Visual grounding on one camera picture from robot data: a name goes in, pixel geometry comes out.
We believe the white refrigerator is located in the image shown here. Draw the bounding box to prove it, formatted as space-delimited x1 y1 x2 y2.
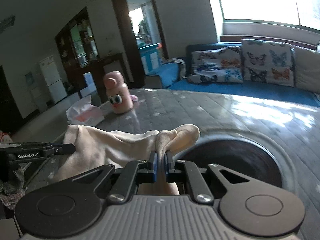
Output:
39 55 68 104

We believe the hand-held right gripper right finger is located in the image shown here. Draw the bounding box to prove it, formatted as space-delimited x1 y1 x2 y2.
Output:
165 151 251 203

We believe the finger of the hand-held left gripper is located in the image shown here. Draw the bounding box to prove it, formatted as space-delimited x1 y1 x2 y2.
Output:
42 144 76 156
0 142 63 149

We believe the square butterfly print cushion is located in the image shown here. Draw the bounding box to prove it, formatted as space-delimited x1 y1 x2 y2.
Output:
241 39 295 87

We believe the wide butterfly print cushion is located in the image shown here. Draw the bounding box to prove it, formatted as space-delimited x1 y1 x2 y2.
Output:
188 46 243 83

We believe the grey folded blanket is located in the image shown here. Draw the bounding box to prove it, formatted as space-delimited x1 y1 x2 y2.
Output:
162 58 187 80

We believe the dark wooden door frame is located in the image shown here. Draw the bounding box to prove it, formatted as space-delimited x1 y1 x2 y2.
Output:
110 0 170 83

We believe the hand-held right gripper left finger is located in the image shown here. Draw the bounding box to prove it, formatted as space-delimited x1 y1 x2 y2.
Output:
71 151 158 204

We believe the pink cartoon face bottle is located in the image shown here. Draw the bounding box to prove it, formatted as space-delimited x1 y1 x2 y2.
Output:
103 71 133 115

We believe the cream long-sleeved top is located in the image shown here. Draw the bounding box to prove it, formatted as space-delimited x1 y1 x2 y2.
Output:
49 124 200 195

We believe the plain grey cushion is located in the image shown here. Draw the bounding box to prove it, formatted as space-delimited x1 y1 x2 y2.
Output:
292 45 320 93

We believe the blue sofa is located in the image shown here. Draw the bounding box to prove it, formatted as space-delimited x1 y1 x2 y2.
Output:
145 42 320 108

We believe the dark wooden display cabinet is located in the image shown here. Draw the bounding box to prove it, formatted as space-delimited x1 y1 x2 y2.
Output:
54 7 125 98

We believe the white tissue box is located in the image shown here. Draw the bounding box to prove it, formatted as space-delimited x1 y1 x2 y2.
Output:
66 96 105 127

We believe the blue cabinet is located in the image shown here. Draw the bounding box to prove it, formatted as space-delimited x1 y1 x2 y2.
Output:
139 42 163 74

